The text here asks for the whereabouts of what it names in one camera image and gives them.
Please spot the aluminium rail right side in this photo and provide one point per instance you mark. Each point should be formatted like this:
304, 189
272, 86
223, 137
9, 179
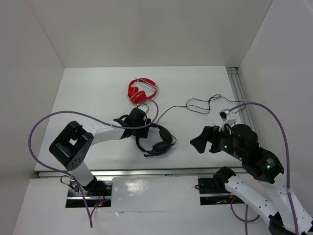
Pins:
239, 95

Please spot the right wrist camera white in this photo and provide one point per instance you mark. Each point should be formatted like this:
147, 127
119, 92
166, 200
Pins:
228, 118

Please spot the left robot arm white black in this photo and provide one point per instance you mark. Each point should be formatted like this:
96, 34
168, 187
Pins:
72, 144

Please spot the aluminium rail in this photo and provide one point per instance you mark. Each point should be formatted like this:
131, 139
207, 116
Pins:
146, 172
239, 95

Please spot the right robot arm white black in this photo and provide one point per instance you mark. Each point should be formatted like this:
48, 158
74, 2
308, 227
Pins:
282, 212

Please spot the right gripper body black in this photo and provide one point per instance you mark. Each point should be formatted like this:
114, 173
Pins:
220, 140

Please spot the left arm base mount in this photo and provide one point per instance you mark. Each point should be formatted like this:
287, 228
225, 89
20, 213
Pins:
99, 197

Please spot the red headphones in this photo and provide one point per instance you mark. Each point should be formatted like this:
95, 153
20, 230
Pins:
135, 95

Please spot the aluminium rail front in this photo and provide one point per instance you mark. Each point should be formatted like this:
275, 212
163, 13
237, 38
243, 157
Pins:
146, 172

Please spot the black headset with microphone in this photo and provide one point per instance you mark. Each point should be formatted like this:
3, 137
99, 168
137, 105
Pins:
161, 147

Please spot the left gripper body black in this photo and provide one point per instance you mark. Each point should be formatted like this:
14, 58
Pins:
142, 132

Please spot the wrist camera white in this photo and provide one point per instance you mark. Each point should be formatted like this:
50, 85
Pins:
143, 107
228, 118

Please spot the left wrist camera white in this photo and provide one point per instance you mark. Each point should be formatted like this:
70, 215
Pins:
143, 107

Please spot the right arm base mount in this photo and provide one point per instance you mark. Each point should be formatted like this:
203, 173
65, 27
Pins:
212, 195

